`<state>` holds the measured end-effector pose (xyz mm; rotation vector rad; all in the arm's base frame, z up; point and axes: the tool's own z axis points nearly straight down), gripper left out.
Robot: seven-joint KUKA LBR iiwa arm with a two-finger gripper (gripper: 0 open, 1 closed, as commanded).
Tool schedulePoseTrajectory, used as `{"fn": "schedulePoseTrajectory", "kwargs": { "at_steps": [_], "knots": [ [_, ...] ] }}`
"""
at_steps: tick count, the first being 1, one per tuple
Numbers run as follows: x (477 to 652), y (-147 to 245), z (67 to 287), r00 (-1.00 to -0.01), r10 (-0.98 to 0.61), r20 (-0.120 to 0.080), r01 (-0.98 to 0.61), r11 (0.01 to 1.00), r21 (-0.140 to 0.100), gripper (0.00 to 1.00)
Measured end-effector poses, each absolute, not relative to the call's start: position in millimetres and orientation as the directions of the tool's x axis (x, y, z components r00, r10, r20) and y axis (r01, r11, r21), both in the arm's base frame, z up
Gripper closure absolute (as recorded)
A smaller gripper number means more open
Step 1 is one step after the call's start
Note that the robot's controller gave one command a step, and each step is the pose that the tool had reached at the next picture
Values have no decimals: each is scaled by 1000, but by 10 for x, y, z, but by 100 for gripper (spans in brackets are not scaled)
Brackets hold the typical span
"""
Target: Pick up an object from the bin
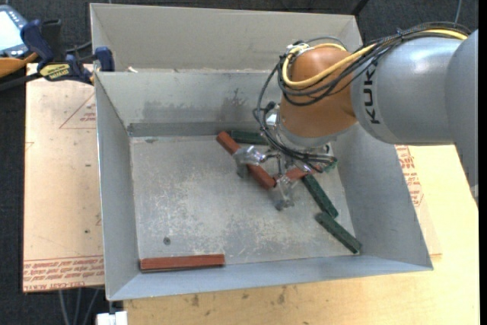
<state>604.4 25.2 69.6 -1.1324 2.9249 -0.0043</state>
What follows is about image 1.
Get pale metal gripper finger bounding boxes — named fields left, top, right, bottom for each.
left=273, top=174, right=299, bottom=212
left=233, top=145, right=267, bottom=179

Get red-brown flat block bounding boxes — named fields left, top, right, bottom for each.
left=138, top=253, right=226, bottom=272
left=272, top=166, right=317, bottom=184
left=215, top=130, right=278, bottom=190

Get dark green flat block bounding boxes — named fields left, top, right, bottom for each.
left=301, top=172, right=340, bottom=220
left=314, top=212, right=363, bottom=255
left=229, top=129, right=269, bottom=146

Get grey metal bin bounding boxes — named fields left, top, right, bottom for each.
left=89, top=2, right=434, bottom=302

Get brown cardboard board red print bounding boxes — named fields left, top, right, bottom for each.
left=22, top=62, right=444, bottom=294

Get black cylinder on white bracket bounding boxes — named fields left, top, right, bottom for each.
left=264, top=100, right=280, bottom=126

